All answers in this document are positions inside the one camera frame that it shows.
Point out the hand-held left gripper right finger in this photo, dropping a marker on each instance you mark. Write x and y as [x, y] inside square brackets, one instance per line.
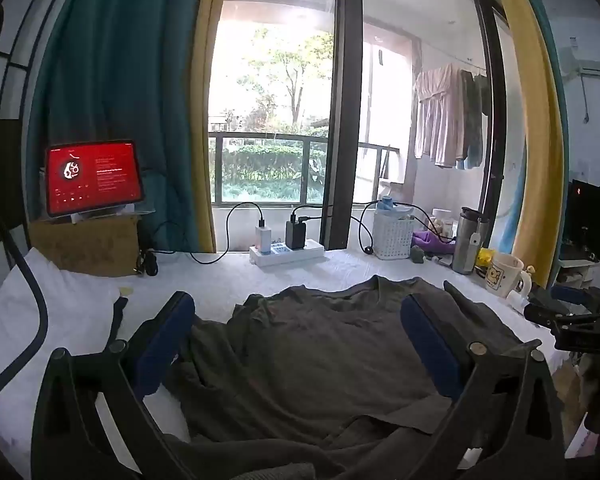
[430, 345]

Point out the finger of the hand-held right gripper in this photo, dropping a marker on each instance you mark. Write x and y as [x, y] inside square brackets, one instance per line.
[575, 297]
[555, 315]

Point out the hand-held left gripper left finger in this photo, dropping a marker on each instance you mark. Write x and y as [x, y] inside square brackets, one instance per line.
[162, 340]

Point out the dark grey t-shirt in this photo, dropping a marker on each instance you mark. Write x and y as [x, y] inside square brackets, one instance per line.
[305, 350]

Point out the hanging clothes on balcony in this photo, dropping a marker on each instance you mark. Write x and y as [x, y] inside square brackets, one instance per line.
[437, 115]

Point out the cream printed mug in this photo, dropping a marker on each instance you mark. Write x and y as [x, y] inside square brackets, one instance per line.
[500, 275]

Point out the black monitor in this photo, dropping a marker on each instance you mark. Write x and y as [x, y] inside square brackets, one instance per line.
[587, 220]

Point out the small dark green object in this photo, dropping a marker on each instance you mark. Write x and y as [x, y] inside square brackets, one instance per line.
[417, 255]

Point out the purple cloth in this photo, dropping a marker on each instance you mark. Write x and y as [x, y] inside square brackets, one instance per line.
[432, 242]

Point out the steel thermos bottle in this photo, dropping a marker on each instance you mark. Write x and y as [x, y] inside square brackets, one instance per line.
[467, 245]

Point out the white plastic basket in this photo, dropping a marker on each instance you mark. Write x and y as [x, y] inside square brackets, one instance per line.
[392, 235]

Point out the brown cardboard box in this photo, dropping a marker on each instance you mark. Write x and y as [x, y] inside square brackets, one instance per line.
[85, 245]

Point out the white pillow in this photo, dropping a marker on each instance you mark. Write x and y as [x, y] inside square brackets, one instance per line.
[30, 310]

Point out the white charger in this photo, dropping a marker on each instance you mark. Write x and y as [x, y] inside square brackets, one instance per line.
[262, 237]

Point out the blue item in basket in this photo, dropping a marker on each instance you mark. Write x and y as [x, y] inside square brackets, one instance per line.
[386, 205]

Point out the white power strip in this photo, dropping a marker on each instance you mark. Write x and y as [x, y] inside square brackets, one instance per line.
[300, 254]

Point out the wide yellow curtain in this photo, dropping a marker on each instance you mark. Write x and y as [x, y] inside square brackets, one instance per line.
[540, 135]

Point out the black charger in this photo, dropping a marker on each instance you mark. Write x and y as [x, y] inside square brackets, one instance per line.
[295, 235]

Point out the tablet with red screen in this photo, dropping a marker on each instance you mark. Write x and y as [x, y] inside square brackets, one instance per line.
[95, 177]

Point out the hanging grey green garment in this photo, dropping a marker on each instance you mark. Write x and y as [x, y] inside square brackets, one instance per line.
[472, 120]

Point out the balcony railing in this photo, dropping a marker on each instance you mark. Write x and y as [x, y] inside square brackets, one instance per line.
[260, 135]

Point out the narrow yellow curtain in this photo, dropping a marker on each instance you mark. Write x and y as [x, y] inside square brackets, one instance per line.
[202, 110]

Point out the teal curtain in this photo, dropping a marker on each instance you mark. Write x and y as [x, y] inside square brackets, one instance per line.
[115, 70]

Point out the dark window frame post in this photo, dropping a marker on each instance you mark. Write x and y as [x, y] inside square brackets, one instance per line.
[342, 110]

